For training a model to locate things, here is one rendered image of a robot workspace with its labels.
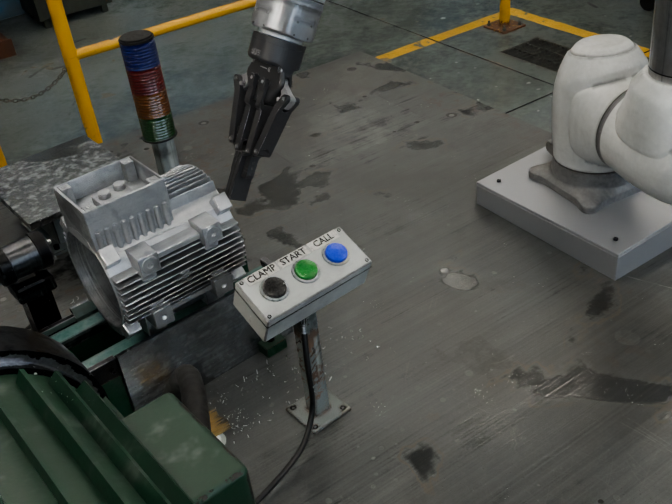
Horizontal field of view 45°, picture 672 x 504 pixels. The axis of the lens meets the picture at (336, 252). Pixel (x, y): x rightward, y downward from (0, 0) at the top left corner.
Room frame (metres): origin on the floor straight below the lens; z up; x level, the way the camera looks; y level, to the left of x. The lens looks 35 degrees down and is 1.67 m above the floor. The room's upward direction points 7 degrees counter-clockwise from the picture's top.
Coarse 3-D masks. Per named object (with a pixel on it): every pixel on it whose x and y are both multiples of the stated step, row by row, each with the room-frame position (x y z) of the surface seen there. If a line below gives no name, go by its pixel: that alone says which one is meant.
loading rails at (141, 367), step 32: (64, 320) 0.97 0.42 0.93; (96, 320) 0.97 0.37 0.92; (192, 320) 0.94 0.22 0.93; (224, 320) 0.97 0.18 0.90; (96, 352) 0.96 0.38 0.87; (128, 352) 0.88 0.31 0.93; (160, 352) 0.90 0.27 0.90; (192, 352) 0.93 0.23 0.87; (224, 352) 0.96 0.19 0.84; (256, 352) 0.99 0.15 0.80; (128, 384) 0.87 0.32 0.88; (160, 384) 0.89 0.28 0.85
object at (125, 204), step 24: (120, 168) 1.04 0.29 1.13; (144, 168) 1.01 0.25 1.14; (72, 192) 0.98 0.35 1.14; (96, 192) 1.01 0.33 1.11; (120, 192) 0.98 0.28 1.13; (144, 192) 0.96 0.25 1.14; (72, 216) 0.95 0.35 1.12; (96, 216) 0.91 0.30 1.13; (120, 216) 0.93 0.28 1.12; (144, 216) 0.95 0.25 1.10; (168, 216) 0.97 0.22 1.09; (96, 240) 0.91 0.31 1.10; (120, 240) 0.92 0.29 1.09
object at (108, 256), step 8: (224, 192) 1.01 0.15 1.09; (216, 200) 1.00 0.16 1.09; (224, 200) 1.00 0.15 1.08; (216, 208) 1.00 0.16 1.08; (224, 208) 0.99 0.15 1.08; (64, 224) 0.99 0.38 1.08; (104, 248) 0.90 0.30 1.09; (112, 248) 0.90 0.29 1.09; (104, 256) 0.89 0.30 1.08; (112, 256) 0.90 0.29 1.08; (104, 264) 0.89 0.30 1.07; (112, 264) 0.89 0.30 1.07; (232, 272) 0.99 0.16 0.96; (240, 272) 1.00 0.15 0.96; (232, 280) 0.99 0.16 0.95; (88, 296) 0.99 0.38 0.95; (120, 328) 0.91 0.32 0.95; (128, 328) 0.89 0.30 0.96; (136, 328) 0.89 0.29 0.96; (128, 336) 0.89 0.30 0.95
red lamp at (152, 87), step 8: (128, 72) 1.34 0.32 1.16; (136, 72) 1.33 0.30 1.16; (144, 72) 1.33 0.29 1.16; (152, 72) 1.33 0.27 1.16; (160, 72) 1.35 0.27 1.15; (128, 80) 1.35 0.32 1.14; (136, 80) 1.33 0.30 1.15; (144, 80) 1.32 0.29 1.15; (152, 80) 1.33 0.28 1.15; (160, 80) 1.34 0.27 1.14; (136, 88) 1.33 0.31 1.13; (144, 88) 1.33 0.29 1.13; (152, 88) 1.33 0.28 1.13; (160, 88) 1.34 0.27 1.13
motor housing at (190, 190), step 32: (192, 192) 1.01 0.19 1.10; (224, 224) 0.99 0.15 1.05; (96, 256) 0.91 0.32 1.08; (160, 256) 0.92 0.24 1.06; (192, 256) 0.94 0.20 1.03; (224, 256) 0.96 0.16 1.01; (96, 288) 1.00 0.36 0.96; (128, 288) 0.89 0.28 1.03; (160, 288) 0.90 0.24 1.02; (192, 288) 0.94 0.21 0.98; (128, 320) 0.88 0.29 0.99
